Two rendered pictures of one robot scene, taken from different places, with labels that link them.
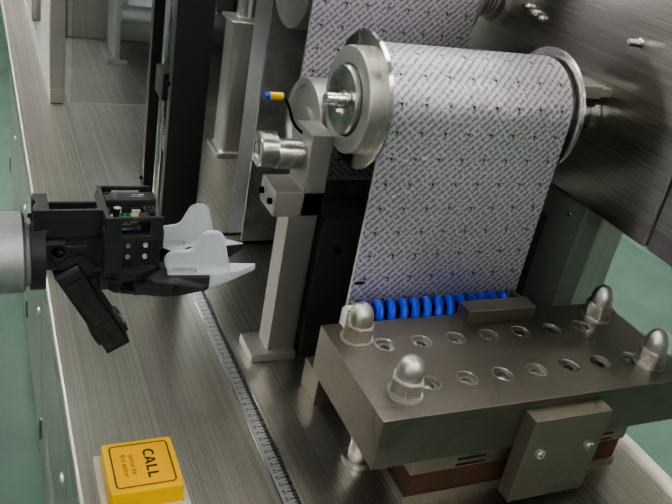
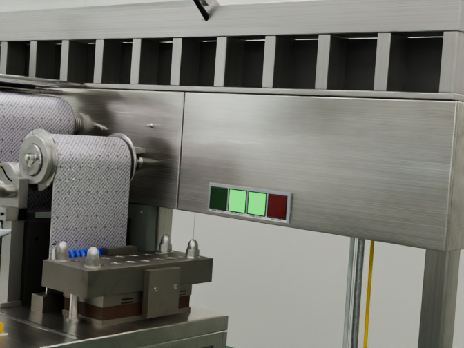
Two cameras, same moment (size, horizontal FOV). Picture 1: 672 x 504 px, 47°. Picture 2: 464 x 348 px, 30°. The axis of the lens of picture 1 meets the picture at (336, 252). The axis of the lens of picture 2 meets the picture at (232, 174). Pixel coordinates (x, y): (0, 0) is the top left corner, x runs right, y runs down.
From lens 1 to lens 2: 1.30 m
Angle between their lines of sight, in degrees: 32
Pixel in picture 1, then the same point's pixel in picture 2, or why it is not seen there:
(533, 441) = (150, 282)
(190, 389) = not seen: outside the picture
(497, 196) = (107, 197)
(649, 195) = (172, 186)
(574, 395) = (163, 263)
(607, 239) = not seen: hidden behind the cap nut
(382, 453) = (90, 288)
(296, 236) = (16, 233)
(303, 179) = (16, 201)
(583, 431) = (170, 278)
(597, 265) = not seen: hidden behind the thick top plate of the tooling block
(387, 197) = (60, 198)
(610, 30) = (137, 124)
